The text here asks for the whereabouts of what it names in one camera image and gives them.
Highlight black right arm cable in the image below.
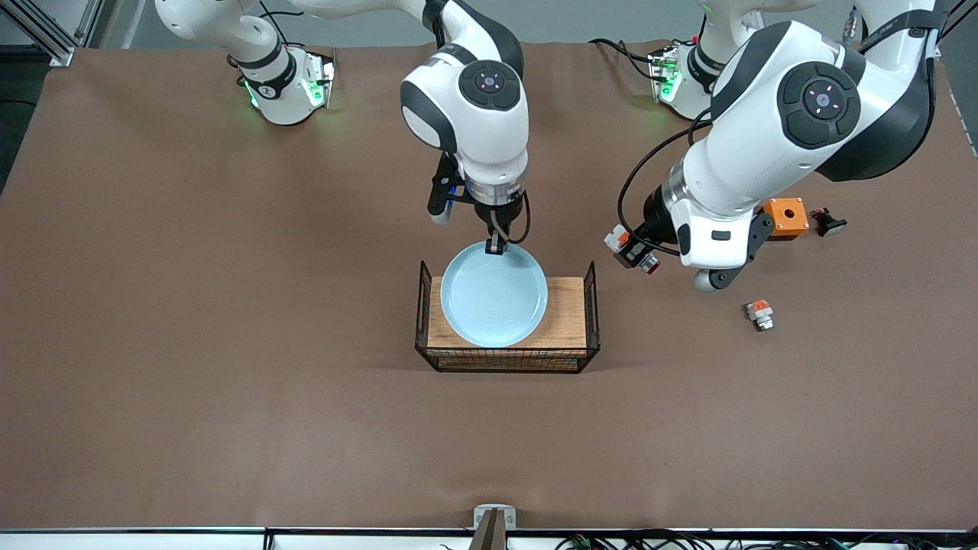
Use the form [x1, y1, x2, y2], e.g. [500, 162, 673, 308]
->
[507, 191, 531, 246]

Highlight aluminium frame beam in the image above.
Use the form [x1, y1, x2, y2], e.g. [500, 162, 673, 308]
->
[0, 0, 77, 68]

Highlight light blue round plate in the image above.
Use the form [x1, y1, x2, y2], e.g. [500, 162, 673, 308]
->
[440, 241, 549, 349]

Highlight aluminium table edge bracket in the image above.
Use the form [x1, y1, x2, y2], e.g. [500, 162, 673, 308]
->
[470, 504, 517, 550]

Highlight black base cables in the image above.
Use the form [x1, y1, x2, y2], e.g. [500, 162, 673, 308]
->
[588, 37, 673, 82]

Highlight red push button switch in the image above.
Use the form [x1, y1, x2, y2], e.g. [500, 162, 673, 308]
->
[604, 225, 662, 277]

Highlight orange button enclosure box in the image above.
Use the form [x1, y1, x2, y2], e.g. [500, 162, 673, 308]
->
[763, 198, 811, 242]

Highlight black square-cap push button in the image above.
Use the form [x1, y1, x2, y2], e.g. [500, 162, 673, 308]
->
[811, 208, 848, 238]

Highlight black cable bundle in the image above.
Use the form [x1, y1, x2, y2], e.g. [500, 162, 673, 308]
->
[556, 529, 978, 550]

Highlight white table edge rail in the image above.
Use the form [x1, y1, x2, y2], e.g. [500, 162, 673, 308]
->
[0, 528, 978, 550]

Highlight black wire basket wooden base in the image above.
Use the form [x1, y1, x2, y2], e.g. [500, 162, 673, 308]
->
[415, 260, 601, 374]

